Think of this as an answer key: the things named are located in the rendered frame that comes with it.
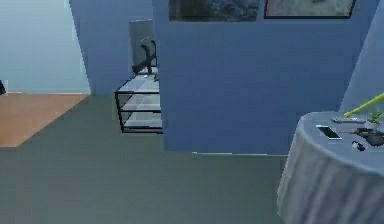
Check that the black metal glass shelf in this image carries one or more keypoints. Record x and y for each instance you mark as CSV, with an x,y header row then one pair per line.
x,y
141,106

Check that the white edged black phone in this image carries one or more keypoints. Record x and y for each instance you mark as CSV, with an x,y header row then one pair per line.
x,y
329,132

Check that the small black white object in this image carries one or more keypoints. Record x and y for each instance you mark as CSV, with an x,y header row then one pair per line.
x,y
358,145

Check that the small green plant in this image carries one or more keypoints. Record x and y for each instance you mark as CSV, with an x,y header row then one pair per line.
x,y
375,117

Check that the grey wall panel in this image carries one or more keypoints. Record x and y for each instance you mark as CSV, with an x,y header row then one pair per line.
x,y
140,36

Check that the round table with grey cloth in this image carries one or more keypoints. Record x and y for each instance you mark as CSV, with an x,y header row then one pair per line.
x,y
330,180

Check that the black object at wall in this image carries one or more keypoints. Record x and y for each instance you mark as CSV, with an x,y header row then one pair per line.
x,y
2,87

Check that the grey remote control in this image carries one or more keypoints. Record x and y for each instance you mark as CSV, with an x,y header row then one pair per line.
x,y
348,120

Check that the dark framed wall picture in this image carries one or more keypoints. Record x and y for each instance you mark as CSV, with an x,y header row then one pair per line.
x,y
213,10

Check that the black abstract sculpture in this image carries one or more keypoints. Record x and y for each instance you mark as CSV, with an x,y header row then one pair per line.
x,y
145,61

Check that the yellow green stick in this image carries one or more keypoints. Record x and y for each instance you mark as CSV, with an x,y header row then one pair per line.
x,y
363,105

